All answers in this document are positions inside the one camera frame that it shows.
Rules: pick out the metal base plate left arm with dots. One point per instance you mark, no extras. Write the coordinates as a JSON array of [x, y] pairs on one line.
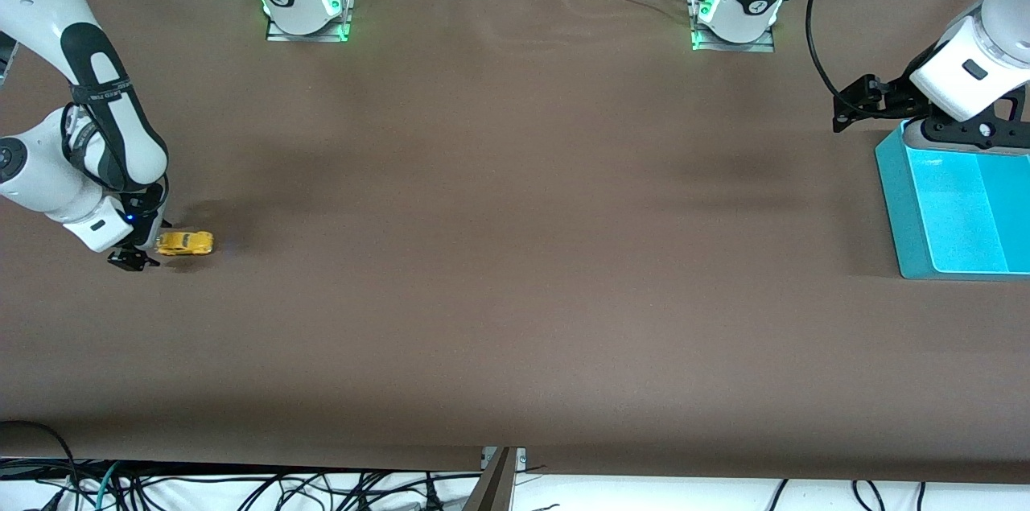
[[764, 44]]

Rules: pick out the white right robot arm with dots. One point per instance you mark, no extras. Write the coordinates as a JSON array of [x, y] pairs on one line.
[[105, 117]]

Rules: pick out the silver frame bracket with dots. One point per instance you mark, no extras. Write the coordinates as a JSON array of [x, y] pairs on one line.
[[521, 459]]

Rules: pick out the metal base plate right arm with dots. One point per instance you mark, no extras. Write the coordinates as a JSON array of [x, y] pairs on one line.
[[278, 33]]

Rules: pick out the dark table frame beam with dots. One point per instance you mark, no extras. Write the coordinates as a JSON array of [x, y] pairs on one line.
[[491, 491]]

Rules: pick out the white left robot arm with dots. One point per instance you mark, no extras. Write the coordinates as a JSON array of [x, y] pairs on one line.
[[966, 76]]

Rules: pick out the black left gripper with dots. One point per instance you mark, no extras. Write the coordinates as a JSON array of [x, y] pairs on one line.
[[890, 98]]

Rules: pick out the yellow beetle toy car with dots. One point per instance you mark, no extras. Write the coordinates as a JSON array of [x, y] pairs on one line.
[[189, 243]]

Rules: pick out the teal plastic storage bin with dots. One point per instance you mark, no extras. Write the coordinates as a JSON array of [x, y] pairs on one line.
[[957, 213]]

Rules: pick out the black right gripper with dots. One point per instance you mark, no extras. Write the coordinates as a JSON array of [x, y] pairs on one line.
[[146, 228]]

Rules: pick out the brown table cover sheet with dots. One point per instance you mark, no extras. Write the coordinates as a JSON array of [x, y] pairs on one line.
[[515, 294]]

